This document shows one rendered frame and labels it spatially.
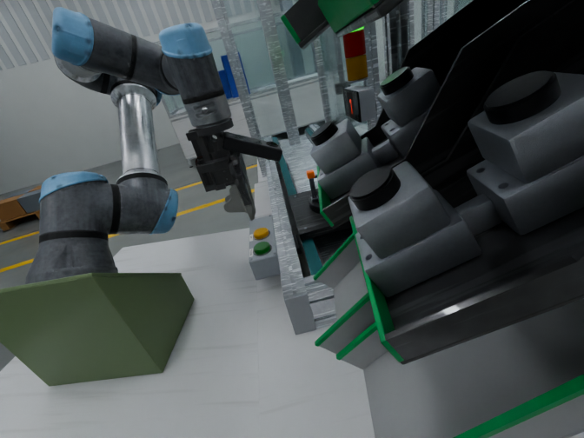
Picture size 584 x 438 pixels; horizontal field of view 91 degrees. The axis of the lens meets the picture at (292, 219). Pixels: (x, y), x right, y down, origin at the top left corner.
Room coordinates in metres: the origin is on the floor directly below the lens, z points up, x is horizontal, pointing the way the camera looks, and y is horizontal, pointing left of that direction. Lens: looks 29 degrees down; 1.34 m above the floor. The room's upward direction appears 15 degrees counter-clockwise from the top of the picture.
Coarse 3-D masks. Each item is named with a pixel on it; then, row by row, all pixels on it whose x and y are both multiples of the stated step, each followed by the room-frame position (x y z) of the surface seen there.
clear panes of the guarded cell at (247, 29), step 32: (224, 0) 1.90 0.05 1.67; (288, 0) 1.90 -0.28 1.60; (416, 0) 1.90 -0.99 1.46; (448, 0) 1.85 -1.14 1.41; (256, 32) 1.90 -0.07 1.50; (288, 32) 1.90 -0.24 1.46; (416, 32) 1.90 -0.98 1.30; (256, 64) 1.90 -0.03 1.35; (288, 64) 1.90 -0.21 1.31; (384, 64) 1.90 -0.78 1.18; (256, 96) 1.90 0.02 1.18; (320, 96) 1.90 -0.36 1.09
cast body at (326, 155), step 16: (320, 128) 0.32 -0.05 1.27; (336, 128) 0.30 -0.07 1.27; (352, 128) 0.31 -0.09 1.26; (320, 144) 0.30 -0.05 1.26; (336, 144) 0.28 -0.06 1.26; (352, 144) 0.28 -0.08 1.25; (368, 144) 0.30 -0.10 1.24; (384, 144) 0.29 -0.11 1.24; (320, 160) 0.29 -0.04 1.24; (336, 160) 0.29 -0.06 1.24; (352, 160) 0.28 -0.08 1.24; (368, 160) 0.28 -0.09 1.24; (384, 160) 0.29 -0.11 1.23; (320, 176) 0.30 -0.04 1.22; (336, 176) 0.29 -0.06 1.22; (352, 176) 0.28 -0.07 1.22; (336, 192) 0.29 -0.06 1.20
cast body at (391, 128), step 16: (384, 80) 0.30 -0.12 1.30; (400, 80) 0.28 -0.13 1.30; (416, 80) 0.27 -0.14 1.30; (432, 80) 0.27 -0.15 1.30; (384, 96) 0.29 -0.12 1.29; (400, 96) 0.27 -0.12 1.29; (416, 96) 0.27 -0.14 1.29; (432, 96) 0.27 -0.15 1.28; (400, 112) 0.27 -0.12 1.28; (416, 112) 0.27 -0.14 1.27; (384, 128) 0.30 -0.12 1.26; (400, 128) 0.27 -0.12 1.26; (416, 128) 0.27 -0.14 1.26; (400, 144) 0.27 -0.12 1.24
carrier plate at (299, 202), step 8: (304, 192) 0.83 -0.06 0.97; (296, 200) 0.79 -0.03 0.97; (304, 200) 0.78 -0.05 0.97; (296, 208) 0.74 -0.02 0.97; (304, 208) 0.73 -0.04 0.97; (296, 216) 0.69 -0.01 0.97; (304, 216) 0.68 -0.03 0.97; (312, 216) 0.67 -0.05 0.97; (320, 216) 0.66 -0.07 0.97; (296, 224) 0.65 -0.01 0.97; (304, 224) 0.64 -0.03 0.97; (312, 224) 0.63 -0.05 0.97; (320, 224) 0.62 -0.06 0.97; (328, 224) 0.61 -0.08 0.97; (344, 224) 0.60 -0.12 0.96; (304, 232) 0.60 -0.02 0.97; (312, 232) 0.60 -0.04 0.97; (320, 232) 0.60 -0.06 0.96; (328, 232) 0.60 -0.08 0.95
